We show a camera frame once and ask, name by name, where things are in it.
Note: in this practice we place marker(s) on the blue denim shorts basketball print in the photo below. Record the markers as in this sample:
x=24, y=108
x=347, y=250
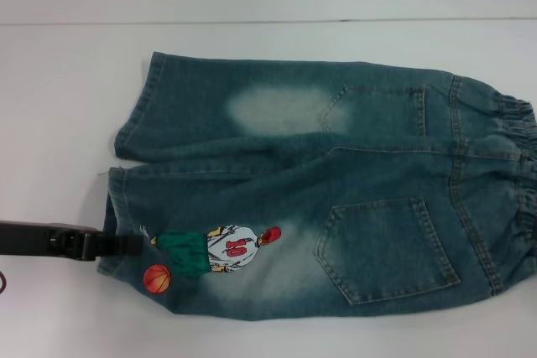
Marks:
x=293, y=173

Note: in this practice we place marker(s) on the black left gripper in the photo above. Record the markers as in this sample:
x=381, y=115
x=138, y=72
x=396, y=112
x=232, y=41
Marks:
x=42, y=238

